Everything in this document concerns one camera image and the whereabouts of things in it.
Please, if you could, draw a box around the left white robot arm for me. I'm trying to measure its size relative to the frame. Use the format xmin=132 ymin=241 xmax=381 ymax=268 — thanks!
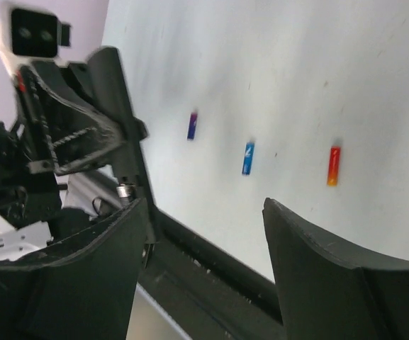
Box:
xmin=0 ymin=58 xmax=127 ymax=261

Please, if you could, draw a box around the grey silver battery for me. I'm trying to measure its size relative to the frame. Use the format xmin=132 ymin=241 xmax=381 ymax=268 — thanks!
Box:
xmin=116 ymin=183 xmax=134 ymax=205

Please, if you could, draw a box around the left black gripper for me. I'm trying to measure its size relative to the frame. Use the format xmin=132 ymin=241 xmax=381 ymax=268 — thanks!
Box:
xmin=0 ymin=60 xmax=123 ymax=227

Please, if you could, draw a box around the red orange battery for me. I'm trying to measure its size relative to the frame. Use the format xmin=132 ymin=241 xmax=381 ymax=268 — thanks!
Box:
xmin=327 ymin=146 xmax=342 ymax=186

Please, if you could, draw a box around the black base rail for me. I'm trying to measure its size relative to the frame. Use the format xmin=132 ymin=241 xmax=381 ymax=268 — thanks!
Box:
xmin=139 ymin=212 xmax=286 ymax=339

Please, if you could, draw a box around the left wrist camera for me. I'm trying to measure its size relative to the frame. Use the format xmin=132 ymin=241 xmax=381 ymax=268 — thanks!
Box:
xmin=0 ymin=1 xmax=72 ymax=74

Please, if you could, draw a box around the light blue battery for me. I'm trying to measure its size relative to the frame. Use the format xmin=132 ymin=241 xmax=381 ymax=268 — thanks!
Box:
xmin=242 ymin=141 xmax=255 ymax=176

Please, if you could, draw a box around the purple blue battery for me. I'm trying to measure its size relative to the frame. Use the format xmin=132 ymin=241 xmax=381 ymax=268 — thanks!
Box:
xmin=187 ymin=110 xmax=198 ymax=140

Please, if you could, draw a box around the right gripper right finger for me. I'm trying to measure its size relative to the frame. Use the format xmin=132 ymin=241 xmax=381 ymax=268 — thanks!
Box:
xmin=262 ymin=198 xmax=409 ymax=339

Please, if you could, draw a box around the black remote control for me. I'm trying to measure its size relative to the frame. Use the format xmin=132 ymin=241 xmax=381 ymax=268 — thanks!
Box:
xmin=87 ymin=46 xmax=161 ymax=244

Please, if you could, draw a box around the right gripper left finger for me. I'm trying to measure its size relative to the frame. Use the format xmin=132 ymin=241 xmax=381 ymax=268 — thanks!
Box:
xmin=0 ymin=199 xmax=148 ymax=339

